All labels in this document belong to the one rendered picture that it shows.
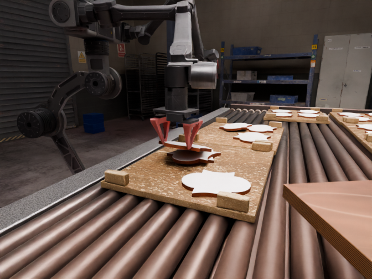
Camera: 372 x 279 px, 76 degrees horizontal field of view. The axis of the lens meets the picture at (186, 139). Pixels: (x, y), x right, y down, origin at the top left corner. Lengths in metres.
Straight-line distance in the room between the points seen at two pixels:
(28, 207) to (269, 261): 0.46
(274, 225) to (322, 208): 0.19
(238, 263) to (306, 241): 0.12
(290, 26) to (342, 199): 5.77
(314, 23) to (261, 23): 1.08
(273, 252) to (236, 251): 0.06
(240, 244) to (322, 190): 0.15
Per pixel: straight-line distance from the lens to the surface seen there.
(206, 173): 0.58
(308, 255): 0.42
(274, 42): 6.02
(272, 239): 0.43
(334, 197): 0.32
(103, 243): 0.43
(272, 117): 1.51
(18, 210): 0.60
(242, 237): 0.43
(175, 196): 0.50
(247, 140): 0.90
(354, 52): 5.36
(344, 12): 6.00
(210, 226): 0.44
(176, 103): 0.58
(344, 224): 0.27
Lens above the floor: 1.17
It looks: 15 degrees down
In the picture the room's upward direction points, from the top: straight up
